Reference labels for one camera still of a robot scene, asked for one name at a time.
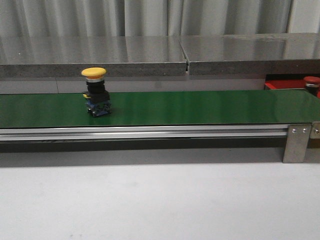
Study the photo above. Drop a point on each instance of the steel table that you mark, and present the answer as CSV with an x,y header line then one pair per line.
x,y
121,56
252,54

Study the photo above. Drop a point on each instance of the left steel table top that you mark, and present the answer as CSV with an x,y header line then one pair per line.
x,y
121,56

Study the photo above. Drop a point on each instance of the green conveyor belt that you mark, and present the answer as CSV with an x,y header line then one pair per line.
x,y
162,108

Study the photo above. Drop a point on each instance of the aluminium conveyor side rail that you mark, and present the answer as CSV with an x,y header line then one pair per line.
x,y
142,132

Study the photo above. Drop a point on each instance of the red plastic tray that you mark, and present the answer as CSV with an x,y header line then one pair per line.
x,y
287,82

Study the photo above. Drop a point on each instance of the grey pleated curtain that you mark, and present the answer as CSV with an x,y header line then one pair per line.
x,y
110,18

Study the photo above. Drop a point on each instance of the steel conveyor support bracket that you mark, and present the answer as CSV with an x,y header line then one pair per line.
x,y
298,136

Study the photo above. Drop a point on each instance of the right steel table top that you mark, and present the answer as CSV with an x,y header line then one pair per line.
x,y
252,54

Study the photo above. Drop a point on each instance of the steel end bracket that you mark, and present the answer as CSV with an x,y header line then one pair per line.
x,y
315,130

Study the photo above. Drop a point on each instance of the yellow mushroom push button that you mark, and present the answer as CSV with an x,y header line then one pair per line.
x,y
97,97

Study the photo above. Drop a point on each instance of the red mushroom push button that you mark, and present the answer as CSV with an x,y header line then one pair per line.
x,y
312,84

